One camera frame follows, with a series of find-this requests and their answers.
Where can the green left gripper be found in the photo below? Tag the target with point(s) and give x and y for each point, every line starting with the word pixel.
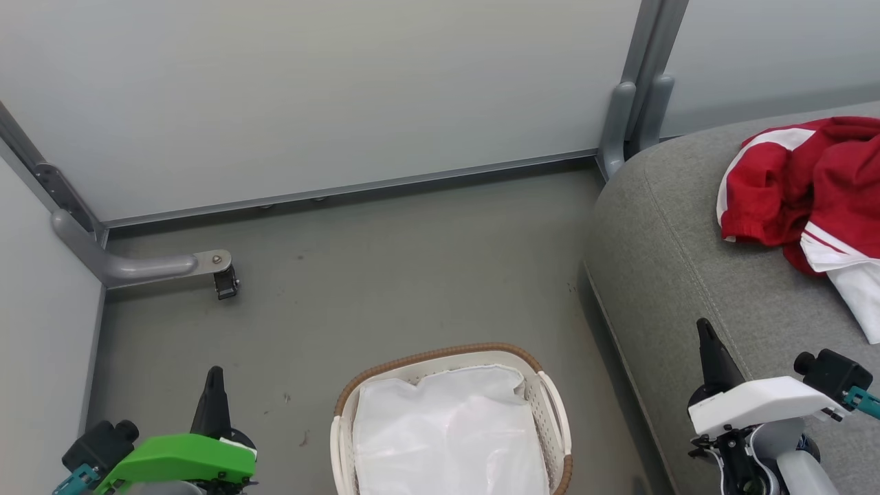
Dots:
pixel 179 457

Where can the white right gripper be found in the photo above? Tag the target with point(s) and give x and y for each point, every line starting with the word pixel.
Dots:
pixel 763 402

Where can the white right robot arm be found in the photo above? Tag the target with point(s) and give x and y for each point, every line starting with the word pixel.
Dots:
pixel 790 460

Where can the white laundry basket brown rim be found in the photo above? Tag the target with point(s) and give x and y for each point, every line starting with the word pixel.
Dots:
pixel 550 405

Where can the white cloth basket liner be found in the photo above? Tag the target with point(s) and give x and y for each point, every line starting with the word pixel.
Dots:
pixel 447 433

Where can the grey fabric sofa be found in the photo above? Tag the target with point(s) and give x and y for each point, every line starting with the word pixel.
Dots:
pixel 674 275

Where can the black caster wheel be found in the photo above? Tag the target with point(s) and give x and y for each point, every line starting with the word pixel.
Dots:
pixel 225 283

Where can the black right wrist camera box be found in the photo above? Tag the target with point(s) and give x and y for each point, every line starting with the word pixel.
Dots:
pixel 835 378

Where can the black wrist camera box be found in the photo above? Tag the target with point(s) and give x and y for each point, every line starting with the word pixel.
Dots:
pixel 96 447
pixel 835 378

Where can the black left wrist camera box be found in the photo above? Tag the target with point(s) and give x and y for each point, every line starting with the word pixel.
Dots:
pixel 96 447

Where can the teal right camera connector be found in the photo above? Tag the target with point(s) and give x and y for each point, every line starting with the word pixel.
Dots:
pixel 863 402

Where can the teal camera connector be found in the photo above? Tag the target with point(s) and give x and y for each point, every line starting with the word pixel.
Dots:
pixel 863 402
pixel 72 481

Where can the teal left camera connector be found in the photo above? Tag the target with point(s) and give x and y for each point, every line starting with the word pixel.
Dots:
pixel 72 481

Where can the grey partition post with foot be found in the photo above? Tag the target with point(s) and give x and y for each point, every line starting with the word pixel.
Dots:
pixel 130 267

